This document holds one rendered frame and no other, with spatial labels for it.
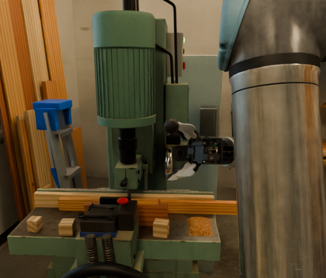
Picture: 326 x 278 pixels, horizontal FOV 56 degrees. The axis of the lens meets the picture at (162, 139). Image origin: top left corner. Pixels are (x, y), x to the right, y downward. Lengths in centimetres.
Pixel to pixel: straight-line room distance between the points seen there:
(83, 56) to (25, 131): 148
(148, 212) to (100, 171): 284
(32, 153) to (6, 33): 83
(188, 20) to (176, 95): 222
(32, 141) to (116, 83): 155
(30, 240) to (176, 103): 63
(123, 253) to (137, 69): 47
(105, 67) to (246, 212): 57
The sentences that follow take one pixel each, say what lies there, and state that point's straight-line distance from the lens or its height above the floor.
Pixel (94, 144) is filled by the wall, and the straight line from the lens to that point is 365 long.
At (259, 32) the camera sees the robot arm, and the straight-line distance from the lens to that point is 40.
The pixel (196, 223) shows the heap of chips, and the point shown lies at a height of 92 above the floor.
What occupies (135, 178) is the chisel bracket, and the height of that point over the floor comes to 103.
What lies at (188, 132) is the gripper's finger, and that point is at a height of 119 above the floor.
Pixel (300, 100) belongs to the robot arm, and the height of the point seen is 134.
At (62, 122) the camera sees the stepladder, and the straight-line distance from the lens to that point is 187.
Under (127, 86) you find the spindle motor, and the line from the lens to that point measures 83.
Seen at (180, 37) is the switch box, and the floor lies 146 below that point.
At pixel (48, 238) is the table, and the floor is 90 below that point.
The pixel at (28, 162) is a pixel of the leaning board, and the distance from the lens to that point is 236.
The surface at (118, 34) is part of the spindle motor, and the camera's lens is 83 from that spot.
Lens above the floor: 138
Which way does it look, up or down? 15 degrees down
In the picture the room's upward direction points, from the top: straight up
